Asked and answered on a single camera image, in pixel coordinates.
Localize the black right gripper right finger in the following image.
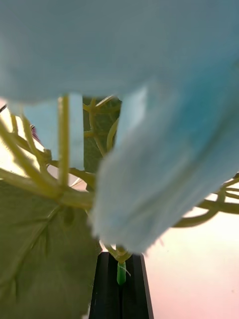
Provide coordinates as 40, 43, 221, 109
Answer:
121, 253, 154, 319

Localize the pale blue flower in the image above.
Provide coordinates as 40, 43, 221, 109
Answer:
0, 0, 239, 319

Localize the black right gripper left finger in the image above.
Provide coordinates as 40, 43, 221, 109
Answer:
88, 251, 122, 319

